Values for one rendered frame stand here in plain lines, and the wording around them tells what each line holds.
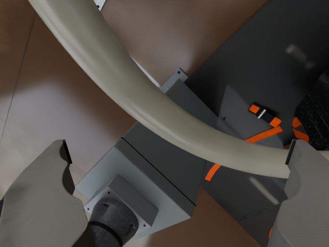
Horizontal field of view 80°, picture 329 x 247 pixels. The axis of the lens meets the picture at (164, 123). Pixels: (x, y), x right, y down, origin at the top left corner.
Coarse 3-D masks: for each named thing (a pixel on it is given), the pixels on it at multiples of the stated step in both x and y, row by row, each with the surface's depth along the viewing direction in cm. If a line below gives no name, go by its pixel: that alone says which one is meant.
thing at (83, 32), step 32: (32, 0) 10; (64, 0) 10; (64, 32) 10; (96, 32) 11; (96, 64) 12; (128, 64) 13; (128, 96) 13; (160, 96) 14; (160, 128) 15; (192, 128) 16; (224, 160) 18; (256, 160) 18
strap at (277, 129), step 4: (272, 128) 132; (276, 128) 131; (280, 128) 130; (264, 132) 135; (268, 132) 134; (272, 132) 133; (276, 132) 132; (256, 136) 138; (260, 136) 137; (264, 136) 136; (268, 136) 135; (248, 140) 142; (252, 140) 141; (256, 140) 140; (216, 164) 162; (212, 168) 165; (216, 168) 164; (212, 172) 167; (208, 176) 171; (208, 180) 173
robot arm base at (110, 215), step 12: (96, 204) 74; (108, 204) 71; (120, 204) 72; (96, 216) 69; (108, 216) 68; (120, 216) 69; (132, 216) 71; (108, 228) 66; (120, 228) 68; (132, 228) 72; (120, 240) 67
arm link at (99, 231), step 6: (96, 228) 65; (102, 228) 65; (96, 234) 63; (102, 234) 64; (108, 234) 64; (96, 240) 62; (102, 240) 62; (108, 240) 63; (114, 240) 65; (96, 246) 60; (102, 246) 61; (108, 246) 62; (114, 246) 64
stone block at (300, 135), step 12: (324, 72) 102; (324, 84) 94; (312, 96) 94; (324, 96) 88; (300, 108) 95; (312, 108) 88; (324, 108) 82; (300, 120) 89; (312, 120) 82; (324, 120) 77; (300, 132) 88; (312, 132) 77; (324, 132) 72; (312, 144) 75; (324, 144) 71
